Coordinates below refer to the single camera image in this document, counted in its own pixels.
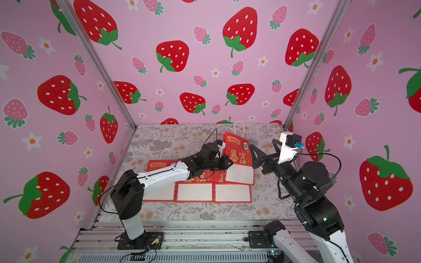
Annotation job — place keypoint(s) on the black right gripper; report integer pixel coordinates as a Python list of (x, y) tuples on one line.
[(268, 160)]

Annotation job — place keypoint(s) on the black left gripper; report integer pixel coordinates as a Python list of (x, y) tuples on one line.
[(225, 165)]

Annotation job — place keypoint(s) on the red paper gift bag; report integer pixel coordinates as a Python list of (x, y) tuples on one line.
[(160, 179)]

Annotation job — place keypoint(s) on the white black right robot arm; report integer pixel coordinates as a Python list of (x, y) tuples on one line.
[(307, 188)]

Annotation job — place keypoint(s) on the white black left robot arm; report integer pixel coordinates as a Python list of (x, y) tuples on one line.
[(127, 195)]

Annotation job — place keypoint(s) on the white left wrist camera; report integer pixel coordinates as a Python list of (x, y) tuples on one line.
[(221, 146)]

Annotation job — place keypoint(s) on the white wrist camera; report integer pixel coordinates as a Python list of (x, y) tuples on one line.
[(221, 146), (290, 146)]

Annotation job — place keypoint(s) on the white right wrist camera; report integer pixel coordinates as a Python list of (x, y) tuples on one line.
[(290, 146)]

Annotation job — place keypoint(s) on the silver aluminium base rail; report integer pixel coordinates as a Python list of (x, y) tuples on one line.
[(182, 242)]

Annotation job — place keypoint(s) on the silver aluminium corner post right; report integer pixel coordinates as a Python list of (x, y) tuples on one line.
[(332, 26)]

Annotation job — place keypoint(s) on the silver aluminium corner post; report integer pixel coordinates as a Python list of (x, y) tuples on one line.
[(332, 26), (70, 14)]

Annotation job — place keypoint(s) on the silver aluminium corner post left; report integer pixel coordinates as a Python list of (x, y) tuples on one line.
[(70, 14)]

